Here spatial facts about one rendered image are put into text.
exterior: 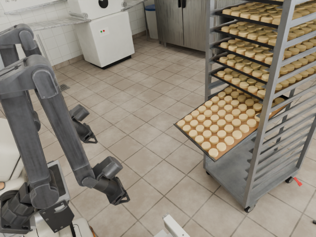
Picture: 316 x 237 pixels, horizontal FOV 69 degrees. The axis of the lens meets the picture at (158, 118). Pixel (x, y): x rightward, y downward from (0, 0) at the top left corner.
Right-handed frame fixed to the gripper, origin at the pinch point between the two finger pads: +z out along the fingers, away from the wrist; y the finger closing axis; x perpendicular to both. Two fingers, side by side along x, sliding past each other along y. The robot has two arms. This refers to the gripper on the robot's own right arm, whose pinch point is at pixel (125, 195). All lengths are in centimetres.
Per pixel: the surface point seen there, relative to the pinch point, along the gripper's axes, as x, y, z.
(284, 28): -93, -2, -9
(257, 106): -82, 12, 42
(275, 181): -69, -1, 120
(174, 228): -8.2, -21.8, 6.3
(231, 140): -54, 4, 36
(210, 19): -92, 43, -5
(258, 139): -66, -2, 46
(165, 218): -7.4, -16.9, 5.9
